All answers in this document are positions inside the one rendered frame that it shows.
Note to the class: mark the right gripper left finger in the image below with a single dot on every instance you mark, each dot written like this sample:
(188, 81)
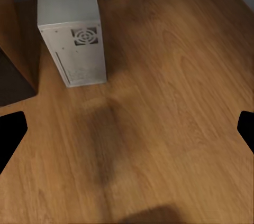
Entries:
(12, 129)

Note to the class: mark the desktop computer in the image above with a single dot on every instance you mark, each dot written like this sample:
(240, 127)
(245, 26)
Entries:
(72, 32)

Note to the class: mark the cabinet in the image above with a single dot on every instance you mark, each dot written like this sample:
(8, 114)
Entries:
(16, 82)

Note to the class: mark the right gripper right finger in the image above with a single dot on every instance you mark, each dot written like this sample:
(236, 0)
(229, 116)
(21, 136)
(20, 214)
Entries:
(246, 127)

